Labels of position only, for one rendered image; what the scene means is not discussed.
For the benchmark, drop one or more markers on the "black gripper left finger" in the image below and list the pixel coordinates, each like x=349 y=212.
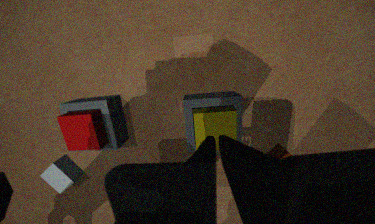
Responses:
x=168 y=186

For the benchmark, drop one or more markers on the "red button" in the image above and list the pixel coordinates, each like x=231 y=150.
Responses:
x=93 y=124

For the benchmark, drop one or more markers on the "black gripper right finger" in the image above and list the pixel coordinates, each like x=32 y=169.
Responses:
x=269 y=190

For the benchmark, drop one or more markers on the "yellow button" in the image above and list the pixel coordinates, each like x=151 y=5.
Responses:
x=212 y=114

